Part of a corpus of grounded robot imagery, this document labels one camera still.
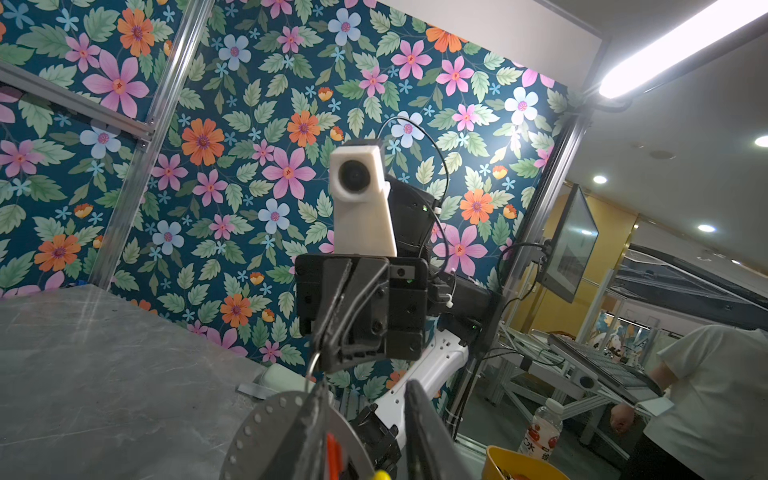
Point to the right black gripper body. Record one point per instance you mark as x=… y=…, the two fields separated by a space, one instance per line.
x=407 y=308

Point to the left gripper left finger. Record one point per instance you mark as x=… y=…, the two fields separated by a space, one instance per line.
x=302 y=450

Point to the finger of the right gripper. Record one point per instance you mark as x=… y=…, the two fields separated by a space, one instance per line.
x=327 y=330
x=364 y=306

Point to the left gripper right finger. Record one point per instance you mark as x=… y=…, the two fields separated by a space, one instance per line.
x=430 y=450

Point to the red capped key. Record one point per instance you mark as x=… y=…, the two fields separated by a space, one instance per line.
x=334 y=458

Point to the grey yellow keyring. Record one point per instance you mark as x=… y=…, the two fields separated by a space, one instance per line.
x=260 y=433

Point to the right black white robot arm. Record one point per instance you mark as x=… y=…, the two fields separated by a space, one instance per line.
x=458 y=310

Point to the yellow bowl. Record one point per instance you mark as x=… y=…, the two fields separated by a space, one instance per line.
x=501 y=463

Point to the pale green sponge block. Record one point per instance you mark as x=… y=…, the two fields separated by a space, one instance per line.
x=279 y=378

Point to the plastic drink bottle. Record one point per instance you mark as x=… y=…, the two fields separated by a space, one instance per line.
x=543 y=432

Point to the black monitor screen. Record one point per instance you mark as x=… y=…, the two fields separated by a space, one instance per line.
x=567 y=253

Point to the person in white shirt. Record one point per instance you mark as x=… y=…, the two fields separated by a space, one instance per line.
x=716 y=427

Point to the ceiling light strip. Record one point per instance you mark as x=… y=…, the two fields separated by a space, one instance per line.
x=705 y=29

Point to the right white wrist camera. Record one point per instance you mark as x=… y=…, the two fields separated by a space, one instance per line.
x=359 y=191

